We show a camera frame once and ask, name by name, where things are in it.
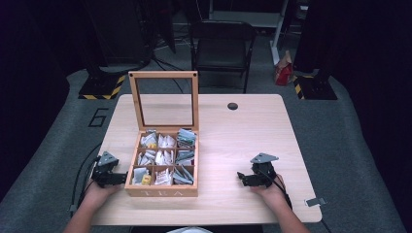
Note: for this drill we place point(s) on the red paper bag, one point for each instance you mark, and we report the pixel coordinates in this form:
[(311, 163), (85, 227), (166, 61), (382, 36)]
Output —
[(284, 71)]

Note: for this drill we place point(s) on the wooden tea box with lid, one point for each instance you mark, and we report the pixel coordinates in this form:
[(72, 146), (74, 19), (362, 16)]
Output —
[(163, 191)]

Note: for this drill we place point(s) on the black folding chair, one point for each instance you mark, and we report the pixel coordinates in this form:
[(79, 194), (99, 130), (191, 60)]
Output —
[(223, 45)]

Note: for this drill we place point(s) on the pile of tea bag packets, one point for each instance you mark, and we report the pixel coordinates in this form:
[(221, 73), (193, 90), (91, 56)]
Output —
[(165, 158)]

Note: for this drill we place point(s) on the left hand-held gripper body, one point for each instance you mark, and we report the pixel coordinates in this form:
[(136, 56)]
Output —
[(105, 165)]

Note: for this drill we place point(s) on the person's left hand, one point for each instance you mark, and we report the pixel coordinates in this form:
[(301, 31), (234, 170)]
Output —
[(98, 192)]

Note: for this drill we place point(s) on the person's right hand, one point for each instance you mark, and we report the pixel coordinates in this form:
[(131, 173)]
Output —
[(271, 191)]

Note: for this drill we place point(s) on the grey metal clip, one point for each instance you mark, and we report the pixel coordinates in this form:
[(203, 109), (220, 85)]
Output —
[(315, 202)]

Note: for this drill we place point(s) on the white background desk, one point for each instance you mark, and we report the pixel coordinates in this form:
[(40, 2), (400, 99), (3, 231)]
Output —
[(246, 16)]

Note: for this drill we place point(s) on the person's light clothing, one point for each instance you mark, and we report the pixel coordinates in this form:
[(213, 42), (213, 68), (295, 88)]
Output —
[(190, 230)]

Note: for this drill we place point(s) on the striped black stand base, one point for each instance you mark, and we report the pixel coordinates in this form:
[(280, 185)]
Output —
[(315, 87), (102, 87)]

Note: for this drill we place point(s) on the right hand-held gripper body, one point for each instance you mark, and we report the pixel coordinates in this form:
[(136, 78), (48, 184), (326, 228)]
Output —
[(265, 170)]

